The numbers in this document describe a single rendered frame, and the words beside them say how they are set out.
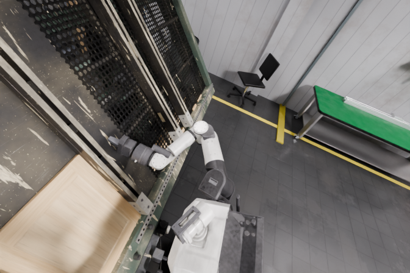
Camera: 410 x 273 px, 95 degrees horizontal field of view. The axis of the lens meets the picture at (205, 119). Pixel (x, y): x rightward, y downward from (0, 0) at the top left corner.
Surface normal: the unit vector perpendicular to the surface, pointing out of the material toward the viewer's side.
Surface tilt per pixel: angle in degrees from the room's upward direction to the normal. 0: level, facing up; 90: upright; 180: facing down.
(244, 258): 23
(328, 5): 90
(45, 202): 53
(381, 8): 90
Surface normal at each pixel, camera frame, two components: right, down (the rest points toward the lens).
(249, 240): -0.11, -0.78
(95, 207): 0.90, -0.12
